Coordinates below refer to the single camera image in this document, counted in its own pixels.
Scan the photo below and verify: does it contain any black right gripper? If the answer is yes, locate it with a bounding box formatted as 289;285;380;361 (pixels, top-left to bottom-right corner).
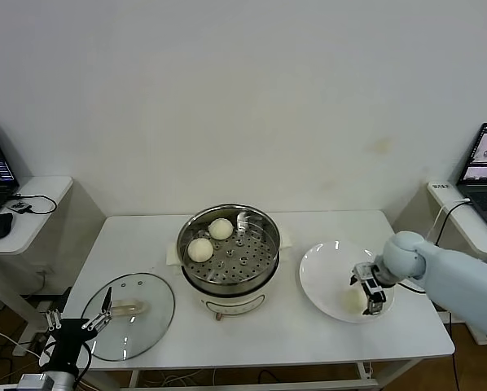
348;260;391;317

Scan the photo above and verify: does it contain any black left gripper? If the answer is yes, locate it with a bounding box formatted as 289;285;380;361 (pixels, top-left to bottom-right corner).
44;286;114;371

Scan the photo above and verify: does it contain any white steamed baozi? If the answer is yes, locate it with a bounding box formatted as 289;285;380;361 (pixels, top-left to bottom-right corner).
186;238;214;262
208;218;235;241
340;288;369;314

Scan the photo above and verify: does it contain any round glass pot lid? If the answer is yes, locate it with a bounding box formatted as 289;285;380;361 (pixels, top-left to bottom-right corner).
80;272;177;362

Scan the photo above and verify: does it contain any stainless steel steamer basket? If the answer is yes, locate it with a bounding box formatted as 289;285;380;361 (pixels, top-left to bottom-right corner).
177;204;282;295

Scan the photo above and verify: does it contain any round white plate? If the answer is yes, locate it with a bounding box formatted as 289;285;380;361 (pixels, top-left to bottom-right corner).
299;240;396;325

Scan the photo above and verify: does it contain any white side table with mouse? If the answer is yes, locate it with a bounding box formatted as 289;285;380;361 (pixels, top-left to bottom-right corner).
0;175;76;327

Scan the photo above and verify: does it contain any white electric cooker pot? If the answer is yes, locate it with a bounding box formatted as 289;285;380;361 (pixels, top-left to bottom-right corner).
166;234;296;323

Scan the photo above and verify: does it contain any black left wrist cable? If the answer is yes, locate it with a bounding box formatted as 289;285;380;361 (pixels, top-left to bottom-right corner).
74;340;96;380

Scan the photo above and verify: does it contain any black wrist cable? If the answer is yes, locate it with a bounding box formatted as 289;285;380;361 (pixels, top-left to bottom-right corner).
74;340;96;380
393;280;428;295

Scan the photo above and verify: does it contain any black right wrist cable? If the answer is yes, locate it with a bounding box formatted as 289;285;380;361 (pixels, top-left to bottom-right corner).
393;280;428;295

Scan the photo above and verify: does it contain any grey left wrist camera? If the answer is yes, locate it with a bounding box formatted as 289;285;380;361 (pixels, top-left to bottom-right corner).
0;373;57;391

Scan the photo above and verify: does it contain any thin white cable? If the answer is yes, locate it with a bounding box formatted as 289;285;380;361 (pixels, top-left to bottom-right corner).
426;199;471;245

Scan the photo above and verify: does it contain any black cable with adapter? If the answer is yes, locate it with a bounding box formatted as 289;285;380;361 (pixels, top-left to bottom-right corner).
432;200;472;391

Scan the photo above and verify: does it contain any white main table frame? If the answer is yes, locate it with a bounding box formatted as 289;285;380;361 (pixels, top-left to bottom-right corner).
129;362;381;391

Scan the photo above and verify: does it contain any black hub with cable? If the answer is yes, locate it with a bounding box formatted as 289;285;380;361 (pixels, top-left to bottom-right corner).
7;194;59;216

